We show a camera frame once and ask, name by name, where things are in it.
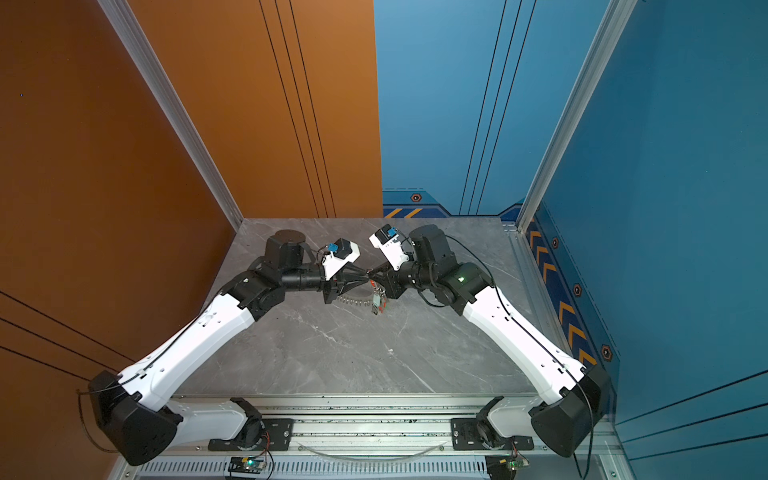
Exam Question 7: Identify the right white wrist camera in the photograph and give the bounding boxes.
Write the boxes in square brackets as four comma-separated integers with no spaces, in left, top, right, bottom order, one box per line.
[369,224,414,272]

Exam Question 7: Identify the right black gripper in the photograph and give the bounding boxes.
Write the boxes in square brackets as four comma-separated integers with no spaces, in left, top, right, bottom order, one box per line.
[366,252,438,300]

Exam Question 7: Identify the aluminium rail frame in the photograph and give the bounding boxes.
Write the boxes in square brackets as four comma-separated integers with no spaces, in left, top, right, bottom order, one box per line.
[109,394,634,479]

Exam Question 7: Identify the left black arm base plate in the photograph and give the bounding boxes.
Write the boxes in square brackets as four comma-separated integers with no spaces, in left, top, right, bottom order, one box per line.
[208,418,294,452]

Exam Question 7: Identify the right green circuit board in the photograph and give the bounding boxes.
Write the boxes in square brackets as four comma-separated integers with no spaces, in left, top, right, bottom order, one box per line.
[485,456,530,480]

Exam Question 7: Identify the left aluminium corner post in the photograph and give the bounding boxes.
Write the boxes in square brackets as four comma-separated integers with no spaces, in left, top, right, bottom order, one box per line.
[98,0,244,231]

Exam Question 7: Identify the right aluminium corner post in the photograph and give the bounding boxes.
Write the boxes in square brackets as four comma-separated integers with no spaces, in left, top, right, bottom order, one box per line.
[515,0,637,234]

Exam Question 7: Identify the green circuit board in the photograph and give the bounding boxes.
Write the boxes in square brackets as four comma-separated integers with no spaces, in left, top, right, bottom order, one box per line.
[485,456,530,480]
[225,456,270,479]

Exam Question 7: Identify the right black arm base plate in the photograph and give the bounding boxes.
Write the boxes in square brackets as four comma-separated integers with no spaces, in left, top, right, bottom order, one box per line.
[450,418,535,451]

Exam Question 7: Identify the left green circuit board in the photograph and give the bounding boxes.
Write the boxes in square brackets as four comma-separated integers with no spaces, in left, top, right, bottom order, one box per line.
[225,456,270,479]

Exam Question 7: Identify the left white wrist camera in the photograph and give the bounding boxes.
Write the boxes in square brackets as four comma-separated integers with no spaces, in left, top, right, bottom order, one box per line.
[321,238,360,281]

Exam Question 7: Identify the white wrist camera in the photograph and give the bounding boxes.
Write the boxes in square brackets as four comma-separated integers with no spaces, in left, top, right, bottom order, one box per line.
[321,238,360,281]
[369,224,414,272]

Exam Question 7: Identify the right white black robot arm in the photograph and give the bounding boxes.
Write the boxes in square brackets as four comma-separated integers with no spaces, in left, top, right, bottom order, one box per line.
[369,224,612,458]

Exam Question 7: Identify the aluminium corner post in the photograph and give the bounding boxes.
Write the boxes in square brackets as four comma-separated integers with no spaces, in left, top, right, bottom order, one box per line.
[98,0,244,231]
[515,0,637,234]

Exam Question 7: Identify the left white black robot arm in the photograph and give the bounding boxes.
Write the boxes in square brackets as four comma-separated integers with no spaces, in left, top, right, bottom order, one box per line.
[84,230,369,466]

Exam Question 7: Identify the clear cable loop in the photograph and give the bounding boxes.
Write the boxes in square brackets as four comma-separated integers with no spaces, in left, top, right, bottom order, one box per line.
[297,443,449,463]

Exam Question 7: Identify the bunch of coloured key tags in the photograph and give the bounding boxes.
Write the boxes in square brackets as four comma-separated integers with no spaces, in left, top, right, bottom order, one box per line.
[371,291,387,315]

